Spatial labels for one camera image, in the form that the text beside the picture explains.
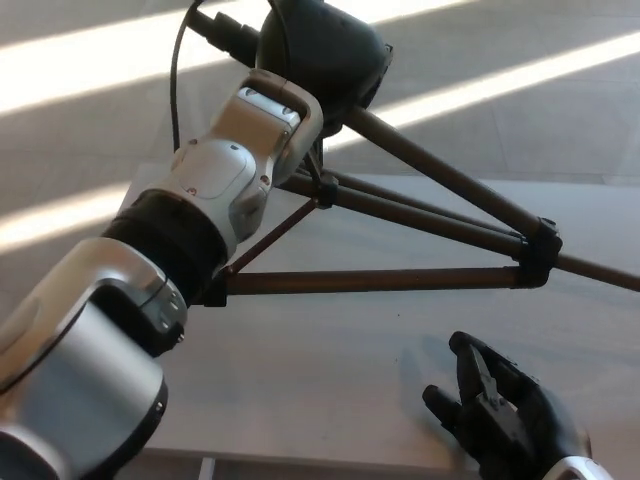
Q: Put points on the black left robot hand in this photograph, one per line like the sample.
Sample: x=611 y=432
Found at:
x=330 y=50

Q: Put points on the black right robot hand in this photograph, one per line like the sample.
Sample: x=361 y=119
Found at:
x=520 y=415

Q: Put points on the brown and black camera tripod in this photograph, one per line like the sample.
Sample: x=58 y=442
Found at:
x=375 y=279

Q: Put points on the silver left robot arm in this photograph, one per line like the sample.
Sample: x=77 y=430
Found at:
x=220 y=175

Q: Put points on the white metal table leg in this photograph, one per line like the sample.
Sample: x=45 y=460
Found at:
x=208 y=470

